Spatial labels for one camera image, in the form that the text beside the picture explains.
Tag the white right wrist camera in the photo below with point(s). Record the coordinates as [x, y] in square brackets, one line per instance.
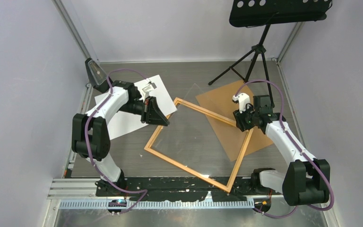
[243, 100]

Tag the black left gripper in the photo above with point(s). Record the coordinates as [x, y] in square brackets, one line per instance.
[151, 113]

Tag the illustrated photo print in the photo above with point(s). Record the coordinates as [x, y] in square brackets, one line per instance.
[122, 105]

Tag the clear acrylic sheet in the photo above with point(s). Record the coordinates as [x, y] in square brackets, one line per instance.
[190, 139]

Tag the orange wooden picture frame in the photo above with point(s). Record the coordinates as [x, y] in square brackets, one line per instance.
[224, 183]

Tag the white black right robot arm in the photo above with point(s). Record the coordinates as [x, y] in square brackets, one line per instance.
[306, 181]

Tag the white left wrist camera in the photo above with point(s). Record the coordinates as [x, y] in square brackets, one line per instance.
[150, 86]

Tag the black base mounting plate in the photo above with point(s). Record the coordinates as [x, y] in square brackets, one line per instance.
[241, 189]

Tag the black music stand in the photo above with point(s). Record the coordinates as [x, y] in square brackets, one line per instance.
[256, 13]

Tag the aluminium rail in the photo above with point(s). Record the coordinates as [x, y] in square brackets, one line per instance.
[84, 187]

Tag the brown backing board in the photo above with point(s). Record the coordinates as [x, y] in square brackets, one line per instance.
[219, 101]

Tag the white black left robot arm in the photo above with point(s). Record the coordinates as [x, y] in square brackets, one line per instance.
[90, 135]

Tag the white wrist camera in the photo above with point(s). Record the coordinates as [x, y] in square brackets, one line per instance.
[243, 100]
[150, 86]

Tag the black metronome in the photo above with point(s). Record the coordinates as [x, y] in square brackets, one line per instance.
[97, 76]

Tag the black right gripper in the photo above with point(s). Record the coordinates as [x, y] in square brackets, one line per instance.
[240, 123]

